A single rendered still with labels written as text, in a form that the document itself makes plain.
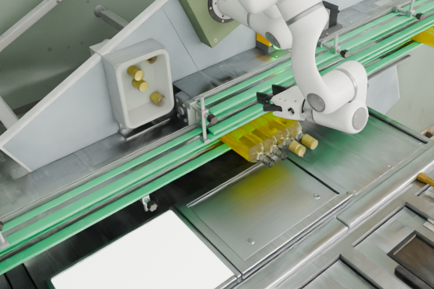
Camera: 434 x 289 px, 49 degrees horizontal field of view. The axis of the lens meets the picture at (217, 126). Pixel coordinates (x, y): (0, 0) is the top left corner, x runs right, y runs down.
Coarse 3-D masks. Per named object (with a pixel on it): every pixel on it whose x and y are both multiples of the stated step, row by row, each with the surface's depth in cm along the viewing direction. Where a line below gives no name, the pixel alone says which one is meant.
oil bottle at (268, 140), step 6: (240, 126) 160; (246, 126) 159; (252, 126) 159; (258, 126) 159; (252, 132) 157; (258, 132) 157; (264, 132) 157; (258, 138) 154; (264, 138) 154; (270, 138) 154; (264, 144) 153; (270, 144) 153; (276, 144) 154; (270, 150) 153
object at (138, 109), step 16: (128, 64) 134; (144, 64) 147; (160, 64) 146; (128, 80) 146; (160, 80) 150; (128, 96) 148; (144, 96) 153; (128, 112) 151; (144, 112) 151; (160, 112) 151
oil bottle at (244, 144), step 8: (240, 128) 158; (224, 136) 159; (232, 136) 155; (240, 136) 155; (248, 136) 155; (232, 144) 157; (240, 144) 153; (248, 144) 152; (256, 144) 151; (240, 152) 155; (248, 152) 151; (256, 152) 150; (264, 152) 152; (248, 160) 153; (256, 160) 151
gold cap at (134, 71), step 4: (128, 68) 143; (132, 68) 142; (136, 68) 142; (128, 72) 144; (132, 72) 142; (136, 72) 141; (140, 72) 142; (132, 76) 142; (136, 76) 141; (140, 76) 142; (136, 80) 142
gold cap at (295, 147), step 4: (292, 144) 153; (296, 144) 153; (300, 144) 153; (292, 148) 153; (296, 148) 152; (300, 148) 151; (304, 148) 152; (296, 152) 152; (300, 152) 152; (304, 152) 153
